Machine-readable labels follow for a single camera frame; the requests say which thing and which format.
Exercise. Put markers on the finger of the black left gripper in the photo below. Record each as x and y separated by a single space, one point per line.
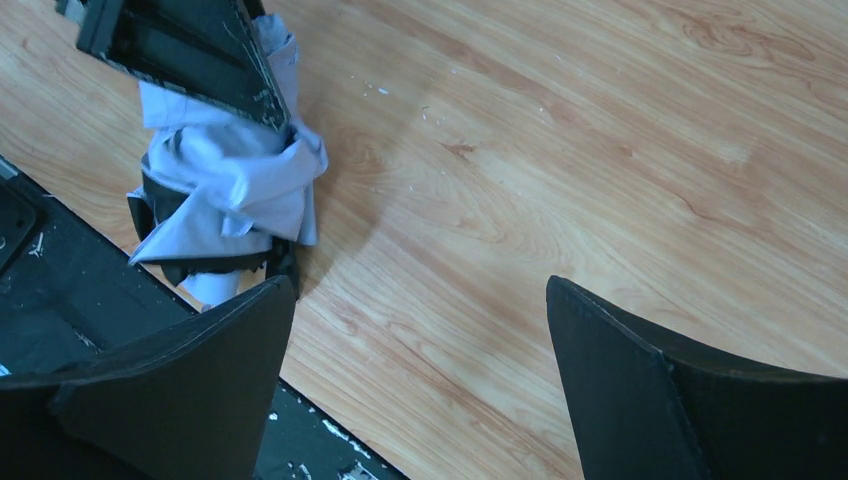
207 50

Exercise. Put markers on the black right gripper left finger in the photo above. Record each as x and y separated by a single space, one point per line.
188 402

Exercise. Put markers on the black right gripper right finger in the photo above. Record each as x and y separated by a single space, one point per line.
646 402

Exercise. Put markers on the lavender folding umbrella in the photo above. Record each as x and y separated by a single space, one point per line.
222 195

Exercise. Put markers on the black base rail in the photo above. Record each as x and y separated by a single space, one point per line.
68 294

